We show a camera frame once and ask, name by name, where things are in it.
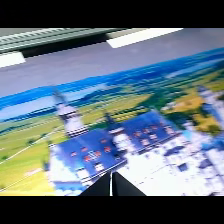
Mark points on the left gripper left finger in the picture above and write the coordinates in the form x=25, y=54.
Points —
x=101, y=188

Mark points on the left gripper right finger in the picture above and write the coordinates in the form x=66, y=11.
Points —
x=123, y=188

